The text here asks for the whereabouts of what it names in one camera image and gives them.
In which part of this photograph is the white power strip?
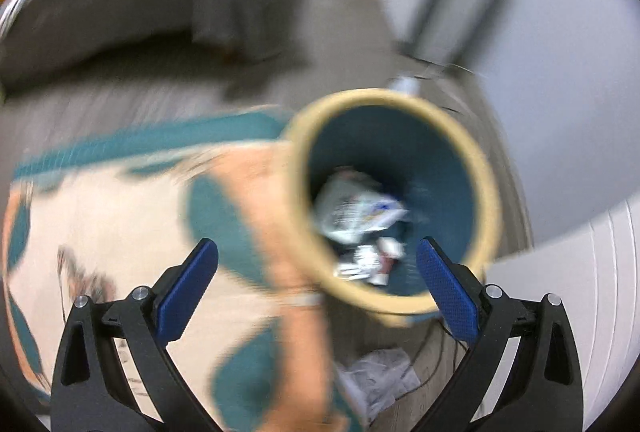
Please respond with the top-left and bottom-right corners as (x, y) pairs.
(387, 74), (421, 96)

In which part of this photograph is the white carton box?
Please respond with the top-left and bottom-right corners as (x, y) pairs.
(333, 237), (405, 287)

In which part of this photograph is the blue snack bag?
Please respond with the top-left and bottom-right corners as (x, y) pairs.
(314, 169), (408, 246)

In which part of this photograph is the yellow rim teal trash bin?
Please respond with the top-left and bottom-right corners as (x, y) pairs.
(278, 88), (502, 328)

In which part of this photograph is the horse pattern quilted mat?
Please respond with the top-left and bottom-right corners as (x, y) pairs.
(1, 107), (362, 431)

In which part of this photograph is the white cabinet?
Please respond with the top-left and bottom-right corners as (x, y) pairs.
(487, 196), (639, 426)

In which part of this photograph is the crumpled plastic on floor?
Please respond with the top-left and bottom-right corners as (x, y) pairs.
(335, 348), (421, 424)

